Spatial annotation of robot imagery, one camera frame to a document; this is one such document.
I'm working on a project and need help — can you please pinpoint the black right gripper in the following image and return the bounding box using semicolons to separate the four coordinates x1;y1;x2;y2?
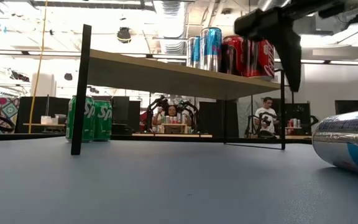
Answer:
234;0;358;92

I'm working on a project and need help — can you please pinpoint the silver blue Red Bull can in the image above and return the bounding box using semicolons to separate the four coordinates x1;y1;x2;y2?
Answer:
200;27;223;73
311;108;358;179

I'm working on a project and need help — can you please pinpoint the dark blue Red Bull can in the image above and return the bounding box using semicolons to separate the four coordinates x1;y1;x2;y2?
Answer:
186;35;202;68

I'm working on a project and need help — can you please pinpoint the wooden shelf with black legs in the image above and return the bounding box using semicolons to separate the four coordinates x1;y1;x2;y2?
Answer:
70;24;287;156

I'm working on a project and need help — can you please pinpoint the small background wooden shelf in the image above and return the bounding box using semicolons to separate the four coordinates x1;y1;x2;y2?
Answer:
161;123;188;134

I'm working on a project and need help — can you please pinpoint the black computer monitor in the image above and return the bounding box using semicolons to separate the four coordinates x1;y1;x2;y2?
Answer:
334;100;358;115

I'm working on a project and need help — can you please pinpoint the black partition panel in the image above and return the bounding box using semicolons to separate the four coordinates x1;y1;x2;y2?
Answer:
198;101;239;138
277;102;312;135

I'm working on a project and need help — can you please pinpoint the person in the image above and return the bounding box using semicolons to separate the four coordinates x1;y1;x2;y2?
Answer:
253;96;278;138
152;104;183;134

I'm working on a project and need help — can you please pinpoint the background wooden table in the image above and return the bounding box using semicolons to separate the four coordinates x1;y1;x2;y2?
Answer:
131;133;213;139

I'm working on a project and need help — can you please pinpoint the black ceiling-hung device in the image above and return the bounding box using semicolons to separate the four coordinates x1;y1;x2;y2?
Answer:
116;27;132;44

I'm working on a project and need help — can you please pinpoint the black screen panel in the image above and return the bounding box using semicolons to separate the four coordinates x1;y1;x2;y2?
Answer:
111;95;142;135

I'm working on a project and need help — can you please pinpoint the green Sprite can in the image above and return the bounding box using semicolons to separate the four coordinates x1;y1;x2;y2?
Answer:
93;100;114;142
66;95;96;143

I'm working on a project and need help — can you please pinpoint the white cylindrical column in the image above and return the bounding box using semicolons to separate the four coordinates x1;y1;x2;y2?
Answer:
30;73;56;97

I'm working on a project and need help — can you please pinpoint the wooden ledge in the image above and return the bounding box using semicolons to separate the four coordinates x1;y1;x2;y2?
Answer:
22;123;67;127

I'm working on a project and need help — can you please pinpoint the colourful patchwork quilt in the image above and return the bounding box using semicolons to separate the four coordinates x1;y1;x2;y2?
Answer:
0;95;21;134

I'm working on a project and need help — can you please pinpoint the silver ventilation duct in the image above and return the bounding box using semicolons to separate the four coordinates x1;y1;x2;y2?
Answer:
258;0;291;10

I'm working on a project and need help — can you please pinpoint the corrugated silver duct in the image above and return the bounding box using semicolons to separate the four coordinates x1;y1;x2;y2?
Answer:
152;0;188;56

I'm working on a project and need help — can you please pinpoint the black table frame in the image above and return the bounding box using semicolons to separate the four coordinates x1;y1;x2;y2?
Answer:
0;132;313;146

